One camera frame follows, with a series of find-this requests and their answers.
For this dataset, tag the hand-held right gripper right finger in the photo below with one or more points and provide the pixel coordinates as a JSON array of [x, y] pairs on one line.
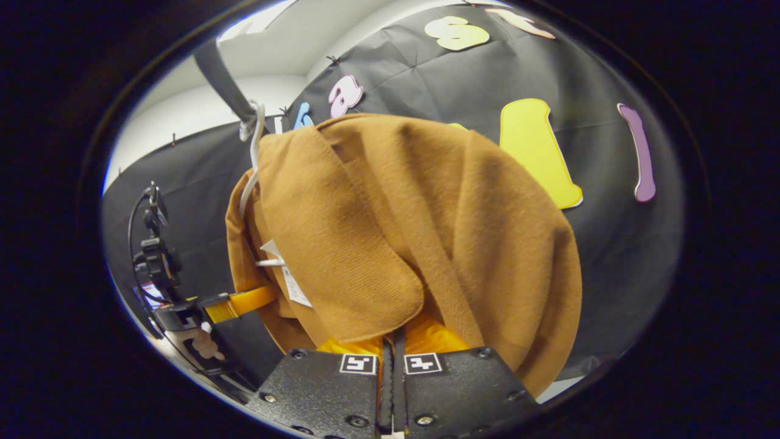
[[463, 396]]

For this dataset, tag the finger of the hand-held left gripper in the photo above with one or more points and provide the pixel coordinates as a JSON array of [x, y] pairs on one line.
[[241, 303]]

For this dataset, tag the black clothes rail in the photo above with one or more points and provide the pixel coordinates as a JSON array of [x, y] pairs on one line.
[[222, 76]]

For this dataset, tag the white clothes hanger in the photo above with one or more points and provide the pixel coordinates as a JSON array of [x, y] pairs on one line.
[[255, 152]]

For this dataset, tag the brown shirt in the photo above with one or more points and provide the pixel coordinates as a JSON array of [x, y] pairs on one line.
[[414, 231]]

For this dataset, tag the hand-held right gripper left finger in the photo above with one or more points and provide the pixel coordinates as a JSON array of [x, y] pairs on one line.
[[323, 393]]

